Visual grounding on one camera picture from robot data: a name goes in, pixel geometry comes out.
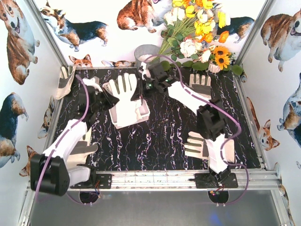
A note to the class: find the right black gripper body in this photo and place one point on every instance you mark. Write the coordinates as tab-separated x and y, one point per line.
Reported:
142	87

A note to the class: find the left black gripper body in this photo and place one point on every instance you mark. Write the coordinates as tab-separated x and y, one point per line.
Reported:
106	100

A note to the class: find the white work glove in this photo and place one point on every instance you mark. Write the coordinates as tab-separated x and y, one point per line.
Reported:
127	111

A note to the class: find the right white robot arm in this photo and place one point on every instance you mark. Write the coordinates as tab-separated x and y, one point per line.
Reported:
210	120

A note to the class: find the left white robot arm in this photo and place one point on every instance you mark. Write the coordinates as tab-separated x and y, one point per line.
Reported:
49	172

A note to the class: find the white perforated storage basket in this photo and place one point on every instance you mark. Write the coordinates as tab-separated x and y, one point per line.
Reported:
142	111

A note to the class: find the grey metal bucket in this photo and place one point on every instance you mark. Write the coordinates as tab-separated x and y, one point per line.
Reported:
144	51

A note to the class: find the left back corner glove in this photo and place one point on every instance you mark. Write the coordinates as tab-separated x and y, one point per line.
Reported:
66	78

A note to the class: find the right back work glove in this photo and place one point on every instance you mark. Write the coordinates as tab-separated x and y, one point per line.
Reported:
201	84

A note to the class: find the left front work glove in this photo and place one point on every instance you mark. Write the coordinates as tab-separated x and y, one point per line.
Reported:
81	151

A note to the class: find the artificial flower bouquet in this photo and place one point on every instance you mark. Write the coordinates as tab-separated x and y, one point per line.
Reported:
191	26

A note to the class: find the small sunflower pot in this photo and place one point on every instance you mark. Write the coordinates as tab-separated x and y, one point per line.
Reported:
221	59

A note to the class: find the right front work glove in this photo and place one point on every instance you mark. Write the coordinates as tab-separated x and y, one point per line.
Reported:
196	147

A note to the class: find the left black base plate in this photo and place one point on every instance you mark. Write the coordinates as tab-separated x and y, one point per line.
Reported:
101	181

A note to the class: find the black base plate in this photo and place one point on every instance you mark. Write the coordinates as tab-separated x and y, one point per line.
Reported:
101	181
206	180

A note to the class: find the front aluminium rail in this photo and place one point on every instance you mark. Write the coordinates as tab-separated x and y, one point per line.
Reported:
170	180

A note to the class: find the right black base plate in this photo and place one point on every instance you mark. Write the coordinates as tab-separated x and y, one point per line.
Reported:
206	180

